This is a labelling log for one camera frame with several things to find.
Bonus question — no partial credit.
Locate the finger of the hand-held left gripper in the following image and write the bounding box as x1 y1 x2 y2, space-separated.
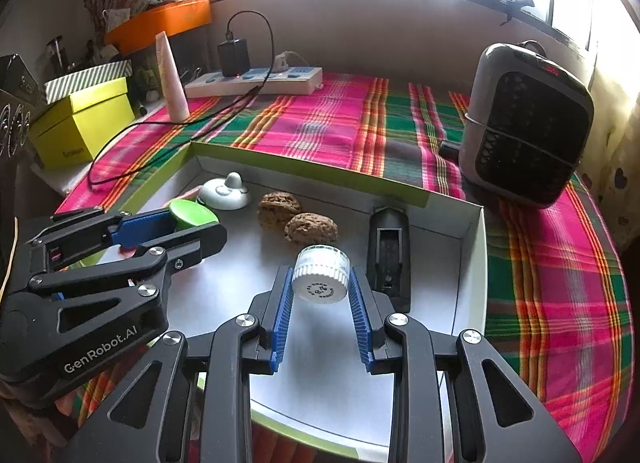
25 207 177 269
30 222 228 335

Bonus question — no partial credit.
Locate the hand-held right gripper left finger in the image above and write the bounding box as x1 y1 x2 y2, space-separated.
64 265 296 463

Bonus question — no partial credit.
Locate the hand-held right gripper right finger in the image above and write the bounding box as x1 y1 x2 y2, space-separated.
350 265 583 463

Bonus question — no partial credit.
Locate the white ribbed round cap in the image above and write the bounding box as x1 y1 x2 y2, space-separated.
291 244 351 305

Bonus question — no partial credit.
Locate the black rectangular device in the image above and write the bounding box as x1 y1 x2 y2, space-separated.
367 206 412 311

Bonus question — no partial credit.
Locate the brown walnut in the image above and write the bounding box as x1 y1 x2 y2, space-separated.
284 213 339 246
256 192 304 230

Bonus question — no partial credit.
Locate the green cardboard box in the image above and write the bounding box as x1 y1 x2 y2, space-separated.
120 140 488 461

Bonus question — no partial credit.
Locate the white side shelf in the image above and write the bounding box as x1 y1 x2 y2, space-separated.
30 158 101 196

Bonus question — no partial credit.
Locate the yellow cardboard box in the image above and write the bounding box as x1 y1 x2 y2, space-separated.
27 77 136 170

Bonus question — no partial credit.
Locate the pale pink cosmetic tube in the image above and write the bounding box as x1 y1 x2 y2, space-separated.
156 32 191 122

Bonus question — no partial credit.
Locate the clear plastic container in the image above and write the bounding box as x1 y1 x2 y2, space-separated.
131 50 166 104

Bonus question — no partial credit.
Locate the striped cardboard box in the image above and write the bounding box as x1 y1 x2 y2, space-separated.
45 60 133 105

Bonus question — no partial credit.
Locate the white power strip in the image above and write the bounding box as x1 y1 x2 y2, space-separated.
185 66 323 98

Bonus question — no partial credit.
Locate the silver patterned gift box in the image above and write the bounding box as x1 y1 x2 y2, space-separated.
0 54 47 159

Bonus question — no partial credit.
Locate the black charger adapter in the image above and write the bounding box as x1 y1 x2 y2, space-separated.
217 38 251 78

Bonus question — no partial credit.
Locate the pink green plaid tablecloth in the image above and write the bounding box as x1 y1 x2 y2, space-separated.
52 72 633 463

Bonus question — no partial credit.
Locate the white power plug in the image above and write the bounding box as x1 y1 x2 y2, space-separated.
272 50 306 74

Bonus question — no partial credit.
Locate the orange plastic container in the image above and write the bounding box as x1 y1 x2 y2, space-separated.
105 0 212 55

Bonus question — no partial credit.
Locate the beige paper card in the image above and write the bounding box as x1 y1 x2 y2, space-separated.
102 6 133 34

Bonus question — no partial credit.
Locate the grey portable space heater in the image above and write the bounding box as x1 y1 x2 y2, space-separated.
459 40 596 209

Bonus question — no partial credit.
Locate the yellow heart print curtain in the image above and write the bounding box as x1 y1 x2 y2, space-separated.
582 38 640 254

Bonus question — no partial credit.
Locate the thin yellow cord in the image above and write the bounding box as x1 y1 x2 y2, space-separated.
0 216 21 294

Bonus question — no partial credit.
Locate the black charger cable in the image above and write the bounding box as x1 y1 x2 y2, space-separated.
89 12 276 189

